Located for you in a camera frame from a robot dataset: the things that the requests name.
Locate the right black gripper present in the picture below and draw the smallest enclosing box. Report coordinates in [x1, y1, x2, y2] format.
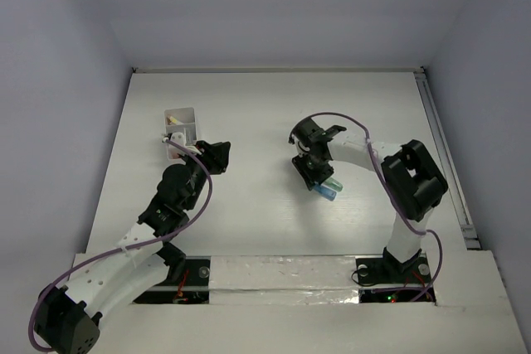
[293, 148, 335, 190]

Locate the green translucent eraser case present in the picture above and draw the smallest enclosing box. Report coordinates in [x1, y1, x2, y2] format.
[324, 177, 343, 192]

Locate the blue translucent eraser case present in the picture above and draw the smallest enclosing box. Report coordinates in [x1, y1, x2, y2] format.
[313, 185, 337, 201]

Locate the white pen orange cap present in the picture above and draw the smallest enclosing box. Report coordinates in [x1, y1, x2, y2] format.
[174, 115, 195, 124]

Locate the white pen yellow tip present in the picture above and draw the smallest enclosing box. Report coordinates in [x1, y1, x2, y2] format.
[168, 116, 183, 125]

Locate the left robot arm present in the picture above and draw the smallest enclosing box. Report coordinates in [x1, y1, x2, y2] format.
[27, 138, 231, 353]

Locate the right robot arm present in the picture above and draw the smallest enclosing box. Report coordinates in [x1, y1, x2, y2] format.
[288, 115, 448, 281]

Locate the translucent pink pen holder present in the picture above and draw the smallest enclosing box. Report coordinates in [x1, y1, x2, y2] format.
[163, 107, 197, 147]

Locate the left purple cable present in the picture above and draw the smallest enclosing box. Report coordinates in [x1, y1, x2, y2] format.
[27, 140, 215, 351]

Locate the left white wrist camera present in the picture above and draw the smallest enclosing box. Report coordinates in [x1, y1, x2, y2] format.
[162, 132, 199, 159]

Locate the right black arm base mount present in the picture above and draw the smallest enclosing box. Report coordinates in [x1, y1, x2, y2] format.
[351, 255, 436, 303]

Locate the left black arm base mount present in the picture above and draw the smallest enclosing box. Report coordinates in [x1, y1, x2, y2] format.
[133, 257, 211, 305]

